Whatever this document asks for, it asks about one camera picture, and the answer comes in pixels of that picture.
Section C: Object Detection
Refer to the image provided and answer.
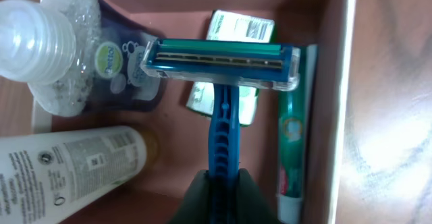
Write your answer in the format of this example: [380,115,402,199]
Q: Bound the white green labelled packet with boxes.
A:
[186,10,275,126]

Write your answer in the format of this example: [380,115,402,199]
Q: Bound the red green toothpaste tube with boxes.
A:
[277,45,318,224]

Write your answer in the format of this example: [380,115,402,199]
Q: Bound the blue disposable razor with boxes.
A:
[141,38,301,223]

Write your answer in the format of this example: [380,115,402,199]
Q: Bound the white box with pink interior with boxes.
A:
[32,0,356,223]

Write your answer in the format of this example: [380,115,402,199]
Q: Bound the white lotion tube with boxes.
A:
[1,126,159,223]

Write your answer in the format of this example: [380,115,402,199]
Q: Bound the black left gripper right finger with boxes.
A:
[236,169,280,224]

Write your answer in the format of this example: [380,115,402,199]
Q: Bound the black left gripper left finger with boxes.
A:
[168,170,210,224]

